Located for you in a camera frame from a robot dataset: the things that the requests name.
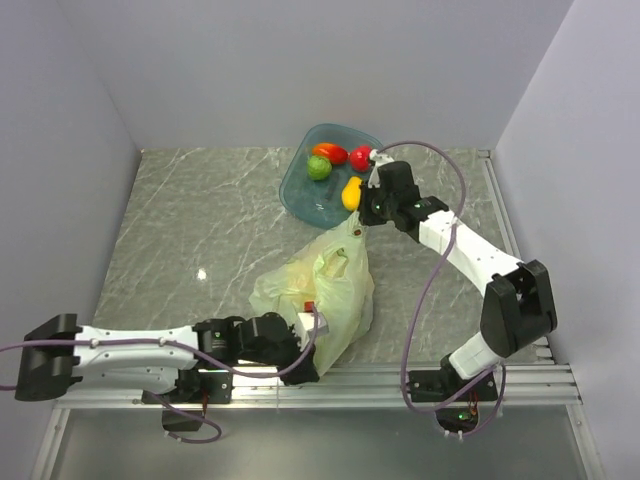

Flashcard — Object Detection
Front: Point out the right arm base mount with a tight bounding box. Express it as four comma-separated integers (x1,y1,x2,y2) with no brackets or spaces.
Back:
405,355,506,440

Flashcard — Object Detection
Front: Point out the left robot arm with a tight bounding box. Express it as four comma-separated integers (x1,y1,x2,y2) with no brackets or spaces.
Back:
10,312,329,403

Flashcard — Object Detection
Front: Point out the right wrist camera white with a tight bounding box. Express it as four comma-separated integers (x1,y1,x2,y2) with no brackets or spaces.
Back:
367,149,394,188

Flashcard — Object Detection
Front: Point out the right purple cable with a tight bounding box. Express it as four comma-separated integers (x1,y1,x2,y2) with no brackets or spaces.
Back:
369,140,508,437

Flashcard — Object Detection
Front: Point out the red apple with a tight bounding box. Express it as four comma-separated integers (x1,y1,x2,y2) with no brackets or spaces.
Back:
348,145,373,173

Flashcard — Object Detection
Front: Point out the green round fruit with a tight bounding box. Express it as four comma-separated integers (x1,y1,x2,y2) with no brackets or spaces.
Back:
307,155,332,181

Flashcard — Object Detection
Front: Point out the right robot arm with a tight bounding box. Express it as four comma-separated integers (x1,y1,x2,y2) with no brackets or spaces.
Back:
358,153,557,402

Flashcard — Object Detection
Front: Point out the yellow mango in tray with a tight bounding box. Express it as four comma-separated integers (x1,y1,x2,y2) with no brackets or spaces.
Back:
341,176,362,212

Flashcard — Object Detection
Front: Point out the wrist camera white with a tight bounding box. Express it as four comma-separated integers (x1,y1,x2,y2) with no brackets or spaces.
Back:
294,301,329,349
367,149,394,188

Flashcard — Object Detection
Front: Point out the red orange mango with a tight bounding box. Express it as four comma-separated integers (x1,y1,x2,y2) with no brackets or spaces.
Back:
312,142,349,165

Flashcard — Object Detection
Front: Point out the teal plastic tray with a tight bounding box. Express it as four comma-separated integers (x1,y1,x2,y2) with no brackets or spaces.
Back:
279,123,382,230

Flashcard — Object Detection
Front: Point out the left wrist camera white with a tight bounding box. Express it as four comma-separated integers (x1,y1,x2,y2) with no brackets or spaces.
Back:
294,301,329,349

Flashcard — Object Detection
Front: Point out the pale green plastic bag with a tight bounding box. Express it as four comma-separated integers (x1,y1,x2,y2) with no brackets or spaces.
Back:
249,213,374,376

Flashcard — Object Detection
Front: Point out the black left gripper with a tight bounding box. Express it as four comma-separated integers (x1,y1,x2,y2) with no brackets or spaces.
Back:
240,322,321,385

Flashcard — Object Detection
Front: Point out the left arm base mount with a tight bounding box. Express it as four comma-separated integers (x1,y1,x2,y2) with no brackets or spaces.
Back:
141,370,233,444

